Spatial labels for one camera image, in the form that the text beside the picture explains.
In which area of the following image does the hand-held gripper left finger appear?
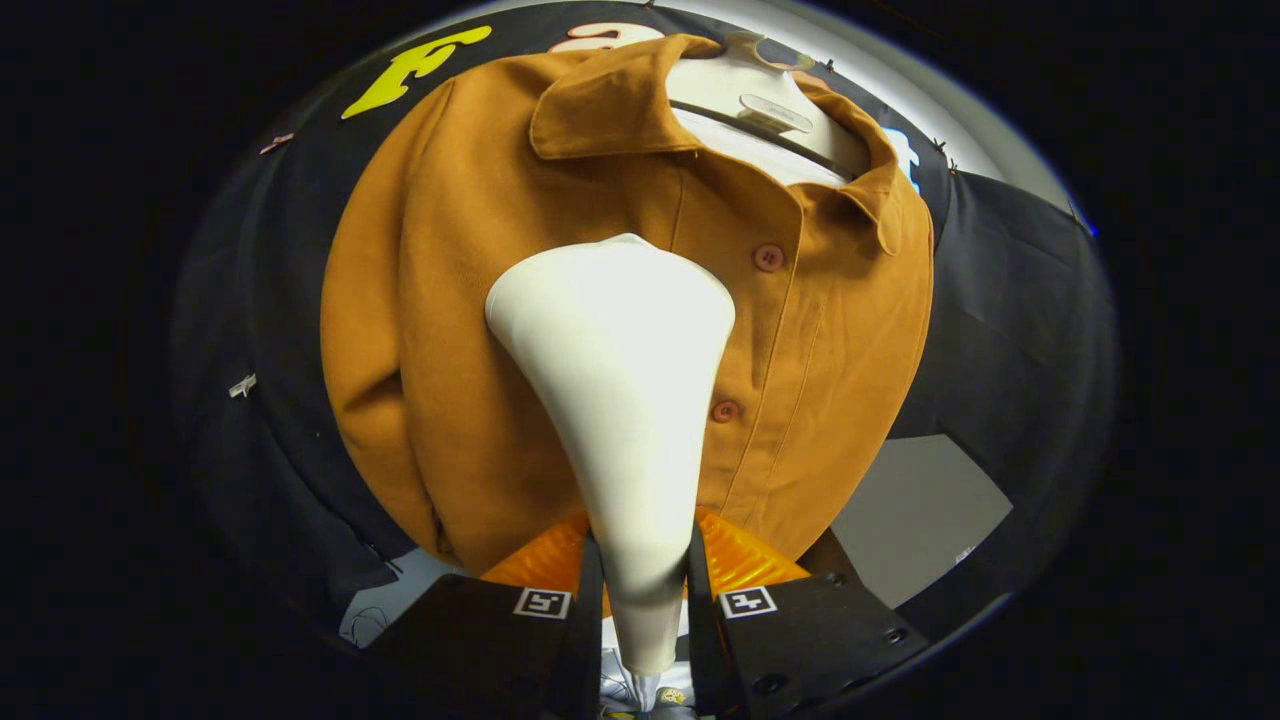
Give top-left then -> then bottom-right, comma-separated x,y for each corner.
368,511 -> 606,720

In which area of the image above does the orange button-up shirt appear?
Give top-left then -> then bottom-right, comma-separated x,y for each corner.
320,33 -> 936,579

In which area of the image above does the white mannequin torso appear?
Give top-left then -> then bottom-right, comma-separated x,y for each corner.
665,30 -> 871,189

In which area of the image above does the black backdrop cloth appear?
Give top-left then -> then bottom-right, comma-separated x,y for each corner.
170,0 -> 1119,641

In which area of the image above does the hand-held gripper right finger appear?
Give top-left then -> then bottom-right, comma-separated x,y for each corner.
687,507 -> 933,719

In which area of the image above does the white garment steamer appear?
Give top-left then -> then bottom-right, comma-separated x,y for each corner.
484,233 -> 737,678

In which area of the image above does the grey side table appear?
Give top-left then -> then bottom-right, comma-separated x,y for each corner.
830,434 -> 1014,609

